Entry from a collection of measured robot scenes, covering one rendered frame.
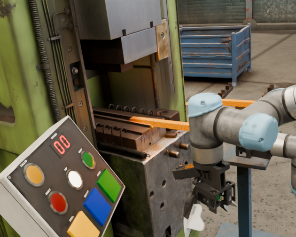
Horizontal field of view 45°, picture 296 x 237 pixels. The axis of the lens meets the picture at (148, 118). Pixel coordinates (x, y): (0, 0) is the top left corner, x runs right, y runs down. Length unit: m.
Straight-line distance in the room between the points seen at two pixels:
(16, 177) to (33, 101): 0.42
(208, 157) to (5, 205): 0.45
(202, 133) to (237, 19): 8.70
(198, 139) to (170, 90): 0.99
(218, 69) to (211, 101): 4.39
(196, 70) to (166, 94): 3.56
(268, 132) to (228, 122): 0.08
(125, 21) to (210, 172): 0.64
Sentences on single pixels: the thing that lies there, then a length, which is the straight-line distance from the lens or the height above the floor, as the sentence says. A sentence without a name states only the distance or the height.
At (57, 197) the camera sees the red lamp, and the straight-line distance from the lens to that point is 0.88.
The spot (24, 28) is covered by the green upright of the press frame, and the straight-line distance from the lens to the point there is 1.17.
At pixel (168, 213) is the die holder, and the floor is 0.61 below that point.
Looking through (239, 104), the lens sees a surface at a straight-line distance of 1.66.
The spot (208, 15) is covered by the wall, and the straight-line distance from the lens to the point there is 9.79.
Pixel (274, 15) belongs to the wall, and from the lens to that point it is 9.12.
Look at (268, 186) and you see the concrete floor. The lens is 2.86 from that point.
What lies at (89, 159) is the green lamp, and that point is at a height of 1.09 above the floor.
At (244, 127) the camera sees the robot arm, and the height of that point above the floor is 1.25.
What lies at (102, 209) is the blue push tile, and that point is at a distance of 0.97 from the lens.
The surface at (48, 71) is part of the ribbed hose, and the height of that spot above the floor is 1.30.
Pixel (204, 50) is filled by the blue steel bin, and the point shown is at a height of 0.48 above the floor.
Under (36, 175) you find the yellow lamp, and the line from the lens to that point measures 0.86.
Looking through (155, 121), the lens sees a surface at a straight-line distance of 1.42.
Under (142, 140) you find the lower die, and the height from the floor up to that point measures 0.96.
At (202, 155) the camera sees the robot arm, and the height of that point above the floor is 1.16.
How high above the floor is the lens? 1.55
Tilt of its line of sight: 22 degrees down
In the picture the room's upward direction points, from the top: 7 degrees counter-clockwise
